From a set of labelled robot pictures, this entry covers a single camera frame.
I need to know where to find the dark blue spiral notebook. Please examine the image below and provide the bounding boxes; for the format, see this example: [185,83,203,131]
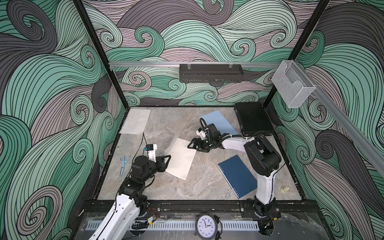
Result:
[218,155,258,199]

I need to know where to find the aluminium rail back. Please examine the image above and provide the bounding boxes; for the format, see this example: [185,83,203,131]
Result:
[108,61,281,70]

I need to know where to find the light blue spiral notebook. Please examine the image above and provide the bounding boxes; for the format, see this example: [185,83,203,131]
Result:
[201,111,238,135]

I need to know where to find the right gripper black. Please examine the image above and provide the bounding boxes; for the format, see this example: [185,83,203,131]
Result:
[187,138,214,152]

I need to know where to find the black hard case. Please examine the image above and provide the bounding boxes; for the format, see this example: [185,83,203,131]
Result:
[234,102,274,137]

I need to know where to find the aluminium rail right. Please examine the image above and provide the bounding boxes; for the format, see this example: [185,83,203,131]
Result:
[295,62,384,175]

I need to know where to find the clear acrylic wall holder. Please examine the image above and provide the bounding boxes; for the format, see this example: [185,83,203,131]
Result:
[272,60,316,109]

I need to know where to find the round white clock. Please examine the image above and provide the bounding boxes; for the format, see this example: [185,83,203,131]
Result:
[195,213,218,240]

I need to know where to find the cream lined spiral notebook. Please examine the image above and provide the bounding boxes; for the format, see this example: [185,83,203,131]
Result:
[165,138,196,180]

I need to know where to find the white slotted cable duct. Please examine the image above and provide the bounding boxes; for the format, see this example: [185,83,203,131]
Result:
[84,220,260,232]

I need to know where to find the small yellowish object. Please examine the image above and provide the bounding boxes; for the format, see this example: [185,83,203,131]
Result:
[281,186,290,193]

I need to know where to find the torn lined paper page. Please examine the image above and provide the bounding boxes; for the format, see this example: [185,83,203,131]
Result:
[119,109,151,135]

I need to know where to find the aluminium rail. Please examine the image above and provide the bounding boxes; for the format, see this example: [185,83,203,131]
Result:
[108,61,281,70]
[295,62,384,175]

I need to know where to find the light blue scissors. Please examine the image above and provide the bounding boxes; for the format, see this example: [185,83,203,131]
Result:
[119,155,131,177]

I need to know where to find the black wall tray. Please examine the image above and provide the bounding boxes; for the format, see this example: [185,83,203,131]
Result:
[179,64,244,84]

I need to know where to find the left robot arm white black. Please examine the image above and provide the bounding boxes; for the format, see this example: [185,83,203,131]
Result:
[90,155,172,240]

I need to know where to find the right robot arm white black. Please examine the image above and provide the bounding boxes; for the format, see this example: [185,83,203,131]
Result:
[188,121,282,218]

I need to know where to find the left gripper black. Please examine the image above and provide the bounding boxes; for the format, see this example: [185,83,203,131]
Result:
[139,154,170,184]

